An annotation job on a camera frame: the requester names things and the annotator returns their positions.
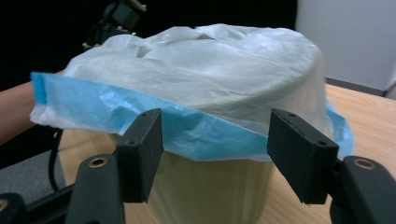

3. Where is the white wall panel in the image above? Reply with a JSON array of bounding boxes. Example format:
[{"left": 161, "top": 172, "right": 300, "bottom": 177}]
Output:
[{"left": 294, "top": 0, "right": 396, "bottom": 97}]

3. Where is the white plastic bag blue band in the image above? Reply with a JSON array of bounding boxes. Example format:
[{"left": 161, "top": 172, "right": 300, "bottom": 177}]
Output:
[{"left": 29, "top": 22, "right": 356, "bottom": 163}]

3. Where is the green plastic trash bin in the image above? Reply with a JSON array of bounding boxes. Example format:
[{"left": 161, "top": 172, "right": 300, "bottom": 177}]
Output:
[{"left": 106, "top": 133, "right": 283, "bottom": 224}]

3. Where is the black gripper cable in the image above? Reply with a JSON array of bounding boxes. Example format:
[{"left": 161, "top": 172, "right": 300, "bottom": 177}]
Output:
[{"left": 48, "top": 128, "right": 67, "bottom": 193}]

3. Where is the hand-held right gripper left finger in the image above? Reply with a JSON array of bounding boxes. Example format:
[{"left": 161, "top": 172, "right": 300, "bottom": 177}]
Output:
[{"left": 115, "top": 107, "right": 165, "bottom": 204}]

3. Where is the black curtain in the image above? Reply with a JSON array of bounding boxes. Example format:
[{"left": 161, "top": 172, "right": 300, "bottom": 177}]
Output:
[{"left": 0, "top": 0, "right": 298, "bottom": 92}]

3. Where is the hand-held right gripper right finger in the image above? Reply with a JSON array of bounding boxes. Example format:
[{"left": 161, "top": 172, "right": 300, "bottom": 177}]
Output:
[{"left": 266, "top": 107, "right": 341, "bottom": 205}]

